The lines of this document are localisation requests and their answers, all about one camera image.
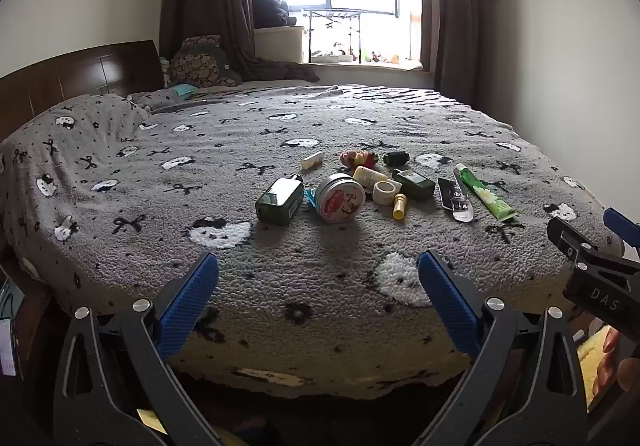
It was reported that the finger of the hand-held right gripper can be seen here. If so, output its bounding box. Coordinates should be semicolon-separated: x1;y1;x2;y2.
546;216;640;272
602;207;640;248

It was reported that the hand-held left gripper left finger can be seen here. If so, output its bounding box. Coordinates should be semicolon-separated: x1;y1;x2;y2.
52;252;223;446

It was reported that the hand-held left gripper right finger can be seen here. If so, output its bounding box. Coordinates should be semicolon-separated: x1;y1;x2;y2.
412;250;588;446

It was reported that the person's right hand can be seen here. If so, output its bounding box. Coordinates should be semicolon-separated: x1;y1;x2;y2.
595;326;640;397

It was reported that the yellow cloth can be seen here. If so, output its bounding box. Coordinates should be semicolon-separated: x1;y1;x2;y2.
575;331;621;407

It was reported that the green tube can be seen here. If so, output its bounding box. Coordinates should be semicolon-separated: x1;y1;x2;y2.
453;163;516;221

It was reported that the black sachet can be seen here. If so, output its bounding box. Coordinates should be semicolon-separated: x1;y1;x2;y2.
437;177;468;213

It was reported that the square dark green bottle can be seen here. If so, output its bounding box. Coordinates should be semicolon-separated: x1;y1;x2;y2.
391;167;436;200

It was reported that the grey printed blanket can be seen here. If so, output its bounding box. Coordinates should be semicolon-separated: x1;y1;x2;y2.
0;84;626;397

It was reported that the large green glass bottle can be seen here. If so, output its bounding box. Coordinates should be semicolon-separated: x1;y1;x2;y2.
255;173;305;226

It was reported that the round pink tin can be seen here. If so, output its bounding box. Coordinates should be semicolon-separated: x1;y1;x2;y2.
314;173;366;224

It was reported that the yellow bottle with white cap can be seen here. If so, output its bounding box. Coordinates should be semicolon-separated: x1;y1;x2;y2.
353;165;391;188

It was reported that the colourful plush toy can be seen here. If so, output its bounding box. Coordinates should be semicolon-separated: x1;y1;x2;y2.
339;149;379;168

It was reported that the dark flat device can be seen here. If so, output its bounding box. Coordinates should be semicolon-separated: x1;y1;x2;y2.
0;316;22;379

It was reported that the grey dotted pillow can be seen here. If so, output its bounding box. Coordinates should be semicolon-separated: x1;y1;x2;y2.
127;89;201;111

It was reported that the patterned dark cushion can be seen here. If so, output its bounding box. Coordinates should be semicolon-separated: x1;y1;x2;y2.
167;35;241;88

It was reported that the wooden headboard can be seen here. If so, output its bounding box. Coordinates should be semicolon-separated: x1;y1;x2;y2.
0;40;166;137

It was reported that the white storage box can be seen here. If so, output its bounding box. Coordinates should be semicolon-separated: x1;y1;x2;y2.
254;25;307;63

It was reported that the row of small figurines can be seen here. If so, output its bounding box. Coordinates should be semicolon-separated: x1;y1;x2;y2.
310;41;416;64

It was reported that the black metal rack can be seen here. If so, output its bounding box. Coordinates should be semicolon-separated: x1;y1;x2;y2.
302;8;366;62

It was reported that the dark cloth bundle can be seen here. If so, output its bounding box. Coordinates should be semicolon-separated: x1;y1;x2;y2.
251;0;297;28

